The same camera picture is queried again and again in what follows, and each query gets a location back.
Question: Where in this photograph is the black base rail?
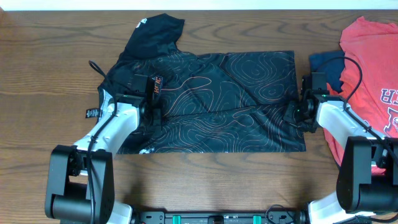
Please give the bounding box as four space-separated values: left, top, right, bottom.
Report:
129 205 310 224

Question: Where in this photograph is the navy blue garment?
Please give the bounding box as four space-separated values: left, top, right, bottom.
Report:
309 50 345 93

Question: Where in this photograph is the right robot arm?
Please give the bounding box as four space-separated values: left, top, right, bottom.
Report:
284 73 397 223

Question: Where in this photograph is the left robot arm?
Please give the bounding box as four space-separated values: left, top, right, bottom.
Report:
44 74 163 223

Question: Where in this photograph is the black orange-patterned jersey shirt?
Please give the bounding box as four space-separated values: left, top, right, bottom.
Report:
98 14 305 154

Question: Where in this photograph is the red printed t-shirt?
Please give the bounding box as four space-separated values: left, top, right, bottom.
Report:
322 16 398 175

